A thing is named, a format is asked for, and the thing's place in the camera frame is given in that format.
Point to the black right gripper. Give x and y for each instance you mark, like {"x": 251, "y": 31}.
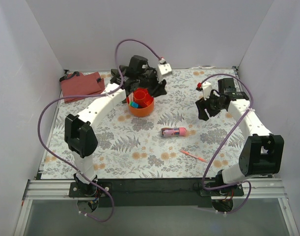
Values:
{"x": 208, "y": 104}

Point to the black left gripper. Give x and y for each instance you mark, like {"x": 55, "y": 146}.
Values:
{"x": 152, "y": 80}

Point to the orange round divided container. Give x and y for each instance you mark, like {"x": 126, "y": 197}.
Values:
{"x": 145, "y": 102}

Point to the white pen pink cap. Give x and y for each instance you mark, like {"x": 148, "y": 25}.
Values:
{"x": 131, "y": 97}

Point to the black highlighter blue cap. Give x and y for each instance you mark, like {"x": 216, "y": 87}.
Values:
{"x": 135, "y": 105}

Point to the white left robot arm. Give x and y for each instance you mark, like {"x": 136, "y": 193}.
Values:
{"x": 79, "y": 129}

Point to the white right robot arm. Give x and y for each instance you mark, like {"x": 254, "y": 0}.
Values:
{"x": 262, "y": 151}

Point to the pink clear pencil case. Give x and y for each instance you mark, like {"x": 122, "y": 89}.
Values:
{"x": 173, "y": 132}

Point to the olive green folded cloth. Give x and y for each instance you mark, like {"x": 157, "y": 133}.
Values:
{"x": 116, "y": 78}

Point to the floral patterned table mat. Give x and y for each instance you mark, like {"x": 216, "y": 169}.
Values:
{"x": 132, "y": 147}

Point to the orange pen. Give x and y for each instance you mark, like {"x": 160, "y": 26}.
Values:
{"x": 194, "y": 156}

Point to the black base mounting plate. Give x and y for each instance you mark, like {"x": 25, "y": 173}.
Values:
{"x": 159, "y": 192}

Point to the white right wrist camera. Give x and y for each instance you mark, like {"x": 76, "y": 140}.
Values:
{"x": 206, "y": 88}

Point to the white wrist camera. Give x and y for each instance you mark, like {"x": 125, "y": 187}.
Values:
{"x": 206, "y": 88}
{"x": 163, "y": 70}

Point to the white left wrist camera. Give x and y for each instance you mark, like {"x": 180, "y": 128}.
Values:
{"x": 163, "y": 70}

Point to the red pouch with black strap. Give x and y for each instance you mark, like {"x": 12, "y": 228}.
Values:
{"x": 80, "y": 84}

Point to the aluminium frame rail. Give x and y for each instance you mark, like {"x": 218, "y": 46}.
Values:
{"x": 262, "y": 188}

